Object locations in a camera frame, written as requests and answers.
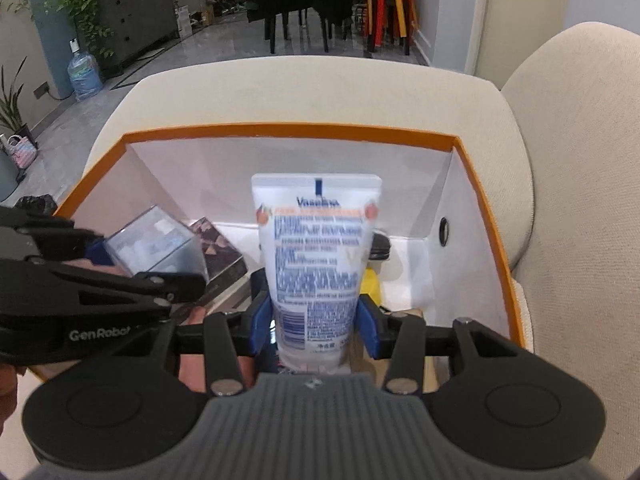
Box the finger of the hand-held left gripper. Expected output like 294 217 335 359
0 259 207 328
0 205 109 265

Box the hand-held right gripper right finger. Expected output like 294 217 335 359
357 294 526 395

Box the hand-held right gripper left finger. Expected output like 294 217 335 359
107 290 275 396

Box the clear plastic cube box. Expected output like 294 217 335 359
102 205 211 286

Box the yellow tape measure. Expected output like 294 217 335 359
357 267 381 311

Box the dark photo card box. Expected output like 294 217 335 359
190 217 248 293

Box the black plaid zip case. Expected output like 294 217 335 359
370 232 392 263

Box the white lotion tube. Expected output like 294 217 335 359
250 174 383 373

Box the orange cardboard box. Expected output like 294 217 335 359
25 122 527 396

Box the grey round bin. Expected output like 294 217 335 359
0 146 25 202

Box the pink woven basket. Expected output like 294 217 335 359
6 134 38 170

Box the tall leafy potted plant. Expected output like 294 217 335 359
0 57 38 148

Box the blue water jug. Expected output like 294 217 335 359
66 51 104 102

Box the beige sofa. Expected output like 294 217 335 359
0 21 640 480

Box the dark grey cabinet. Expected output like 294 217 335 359
95 0 181 68

